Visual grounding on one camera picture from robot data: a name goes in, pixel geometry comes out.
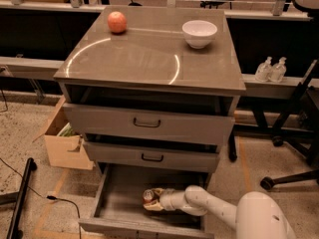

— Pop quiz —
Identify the cardboard box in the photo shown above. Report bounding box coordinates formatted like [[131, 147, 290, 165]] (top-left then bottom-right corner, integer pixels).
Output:
[[35, 97, 94, 170]]

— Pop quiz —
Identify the red coke can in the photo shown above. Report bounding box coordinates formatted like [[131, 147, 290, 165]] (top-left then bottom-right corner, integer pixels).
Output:
[[143, 189, 156, 204]]

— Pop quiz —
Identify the white ceramic bowl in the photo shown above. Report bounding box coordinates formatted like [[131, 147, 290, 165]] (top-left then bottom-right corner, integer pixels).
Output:
[[182, 20, 217, 49]]

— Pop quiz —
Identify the right clear sanitizer bottle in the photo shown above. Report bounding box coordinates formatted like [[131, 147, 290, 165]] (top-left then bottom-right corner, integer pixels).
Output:
[[268, 57, 286, 83]]

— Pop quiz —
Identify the black office chair base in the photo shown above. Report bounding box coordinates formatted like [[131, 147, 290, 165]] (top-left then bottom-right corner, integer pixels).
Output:
[[260, 60, 319, 190]]

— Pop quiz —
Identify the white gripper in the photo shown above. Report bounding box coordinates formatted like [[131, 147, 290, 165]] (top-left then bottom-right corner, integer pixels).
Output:
[[144, 188, 184, 211]]

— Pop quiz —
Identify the grey drawer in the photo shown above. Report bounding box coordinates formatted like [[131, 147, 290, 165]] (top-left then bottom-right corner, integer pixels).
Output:
[[83, 141, 219, 173], [63, 104, 234, 146], [80, 164, 214, 239]]

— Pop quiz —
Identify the black floor stand leg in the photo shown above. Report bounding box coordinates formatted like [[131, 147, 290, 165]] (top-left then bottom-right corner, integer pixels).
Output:
[[0, 158, 37, 239]]

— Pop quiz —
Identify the grey top drawer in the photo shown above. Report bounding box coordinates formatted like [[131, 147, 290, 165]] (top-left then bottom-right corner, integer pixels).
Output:
[[63, 104, 234, 146]]

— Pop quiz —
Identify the left clear sanitizer bottle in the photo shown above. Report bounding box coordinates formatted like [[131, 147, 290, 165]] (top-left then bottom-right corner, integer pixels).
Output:
[[255, 57, 272, 82]]

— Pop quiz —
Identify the black floor cable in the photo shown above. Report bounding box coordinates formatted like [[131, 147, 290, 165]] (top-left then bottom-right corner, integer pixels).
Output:
[[0, 157, 83, 239]]

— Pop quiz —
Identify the red apple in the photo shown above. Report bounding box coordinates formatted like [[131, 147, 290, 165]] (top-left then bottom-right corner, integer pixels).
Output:
[[107, 11, 127, 34]]

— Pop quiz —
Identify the grey middle drawer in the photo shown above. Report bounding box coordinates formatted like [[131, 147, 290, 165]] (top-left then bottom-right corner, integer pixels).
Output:
[[83, 141, 219, 173]]

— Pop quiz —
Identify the clear sanitizer bottle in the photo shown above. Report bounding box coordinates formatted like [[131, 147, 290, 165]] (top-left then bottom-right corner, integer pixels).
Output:
[[255, 57, 272, 82], [268, 57, 286, 83]]

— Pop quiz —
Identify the grey drawer cabinet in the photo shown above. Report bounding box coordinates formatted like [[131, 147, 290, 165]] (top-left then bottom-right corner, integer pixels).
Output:
[[53, 5, 247, 184]]

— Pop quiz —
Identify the grey bottom drawer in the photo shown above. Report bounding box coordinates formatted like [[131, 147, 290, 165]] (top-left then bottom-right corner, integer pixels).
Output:
[[80, 164, 214, 239]]

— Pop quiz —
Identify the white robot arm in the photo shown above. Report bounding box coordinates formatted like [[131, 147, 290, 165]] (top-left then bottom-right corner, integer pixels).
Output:
[[143, 185, 297, 239]]

